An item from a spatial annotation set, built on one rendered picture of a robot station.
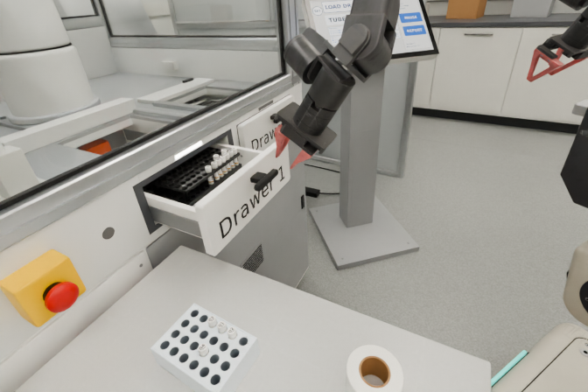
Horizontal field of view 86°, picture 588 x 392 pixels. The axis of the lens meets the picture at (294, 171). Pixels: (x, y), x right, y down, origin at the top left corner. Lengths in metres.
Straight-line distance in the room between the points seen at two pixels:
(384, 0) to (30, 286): 0.60
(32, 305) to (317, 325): 0.40
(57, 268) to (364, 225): 1.56
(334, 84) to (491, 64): 2.97
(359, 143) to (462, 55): 2.00
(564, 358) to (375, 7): 1.09
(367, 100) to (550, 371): 1.11
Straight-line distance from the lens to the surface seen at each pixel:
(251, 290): 0.61
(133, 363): 0.59
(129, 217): 0.66
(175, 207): 0.62
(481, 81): 3.44
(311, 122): 0.52
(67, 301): 0.56
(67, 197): 0.59
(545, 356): 1.26
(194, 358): 0.51
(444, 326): 1.56
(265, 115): 0.91
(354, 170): 1.64
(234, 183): 0.58
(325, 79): 0.49
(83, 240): 0.62
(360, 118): 1.54
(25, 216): 0.57
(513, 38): 3.38
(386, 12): 0.50
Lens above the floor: 1.22
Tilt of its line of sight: 30 degrees down
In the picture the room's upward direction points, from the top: 4 degrees counter-clockwise
